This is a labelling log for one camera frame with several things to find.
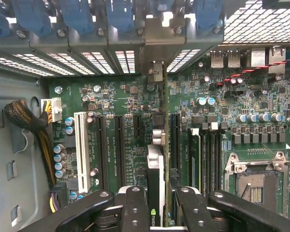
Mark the short black expansion slot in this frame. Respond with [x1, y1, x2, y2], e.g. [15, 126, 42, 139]
[132, 115, 144, 139]

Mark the open black PC case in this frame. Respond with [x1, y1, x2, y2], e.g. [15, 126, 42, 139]
[0, 0, 290, 232]

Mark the white power connector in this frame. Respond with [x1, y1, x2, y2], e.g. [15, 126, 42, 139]
[40, 98, 63, 123]

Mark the white expansion slot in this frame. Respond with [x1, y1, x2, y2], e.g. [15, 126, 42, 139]
[73, 111, 92, 193]

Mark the green motherboard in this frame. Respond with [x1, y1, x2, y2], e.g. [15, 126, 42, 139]
[47, 47, 290, 219]

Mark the black power connector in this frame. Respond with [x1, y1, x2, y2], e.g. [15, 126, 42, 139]
[49, 182, 71, 213]

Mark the long black expansion slot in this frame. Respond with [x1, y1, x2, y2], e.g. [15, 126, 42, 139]
[114, 115, 127, 188]
[96, 115, 110, 191]
[170, 113, 182, 184]

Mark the CPU socket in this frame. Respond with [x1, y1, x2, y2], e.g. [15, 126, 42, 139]
[223, 152, 290, 217]

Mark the braided yellow black wire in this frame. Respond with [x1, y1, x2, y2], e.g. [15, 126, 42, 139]
[3, 99, 58, 189]

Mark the red black twisted wire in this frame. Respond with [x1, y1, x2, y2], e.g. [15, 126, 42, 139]
[216, 57, 290, 87]

